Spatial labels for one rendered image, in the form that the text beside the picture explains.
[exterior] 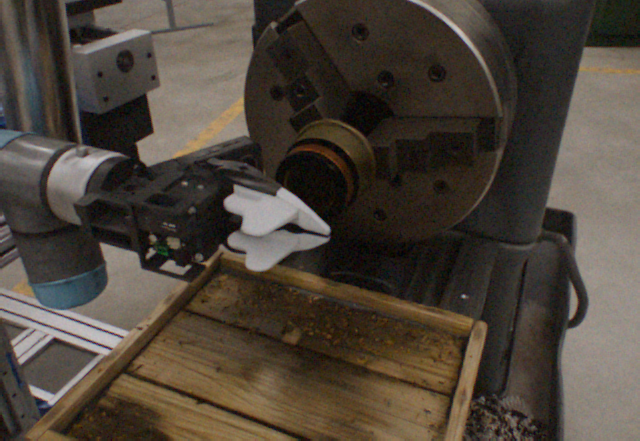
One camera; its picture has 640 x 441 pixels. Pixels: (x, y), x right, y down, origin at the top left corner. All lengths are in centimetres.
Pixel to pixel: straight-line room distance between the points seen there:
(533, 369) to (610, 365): 89
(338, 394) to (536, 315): 73
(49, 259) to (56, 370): 105
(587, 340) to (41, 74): 178
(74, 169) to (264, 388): 28
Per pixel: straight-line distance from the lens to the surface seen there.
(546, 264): 139
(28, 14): 67
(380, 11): 59
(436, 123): 58
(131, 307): 211
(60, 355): 171
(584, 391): 189
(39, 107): 69
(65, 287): 65
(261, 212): 45
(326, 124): 55
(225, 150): 55
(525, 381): 111
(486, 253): 82
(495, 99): 58
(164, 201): 47
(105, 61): 88
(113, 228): 50
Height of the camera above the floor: 134
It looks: 31 degrees down
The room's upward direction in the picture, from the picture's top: straight up
